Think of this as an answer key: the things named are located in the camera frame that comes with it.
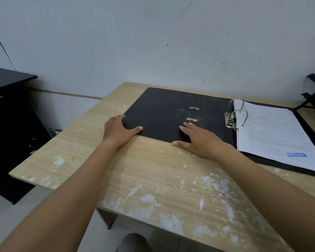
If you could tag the person's left hand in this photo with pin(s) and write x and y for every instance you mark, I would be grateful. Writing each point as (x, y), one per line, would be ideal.
(115, 132)

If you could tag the person's right thumb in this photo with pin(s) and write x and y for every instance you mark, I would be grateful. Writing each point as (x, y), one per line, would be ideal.
(181, 144)

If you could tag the person's right middle finger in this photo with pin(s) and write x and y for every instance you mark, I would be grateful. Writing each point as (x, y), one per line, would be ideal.
(192, 126)

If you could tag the person's grey trouser leg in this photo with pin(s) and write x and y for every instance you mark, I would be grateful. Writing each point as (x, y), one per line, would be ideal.
(133, 243)

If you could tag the black lever arch binder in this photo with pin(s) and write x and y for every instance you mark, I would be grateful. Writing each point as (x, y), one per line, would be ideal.
(162, 112)

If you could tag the black cabinet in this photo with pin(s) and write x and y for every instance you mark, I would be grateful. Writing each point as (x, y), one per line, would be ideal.
(10, 128)

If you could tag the person's left thumb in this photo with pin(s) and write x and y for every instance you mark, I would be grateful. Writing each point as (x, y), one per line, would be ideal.
(134, 130)

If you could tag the stack of white printed papers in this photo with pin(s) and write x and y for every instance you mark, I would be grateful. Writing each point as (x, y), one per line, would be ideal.
(275, 133)

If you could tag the person's left forearm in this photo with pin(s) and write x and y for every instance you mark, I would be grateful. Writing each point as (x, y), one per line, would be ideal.
(68, 202)

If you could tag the person's right hand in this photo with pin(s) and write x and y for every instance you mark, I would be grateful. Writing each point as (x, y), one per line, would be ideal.
(203, 144)

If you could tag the person's right forearm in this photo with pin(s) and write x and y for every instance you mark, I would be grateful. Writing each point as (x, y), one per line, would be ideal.
(273, 196)

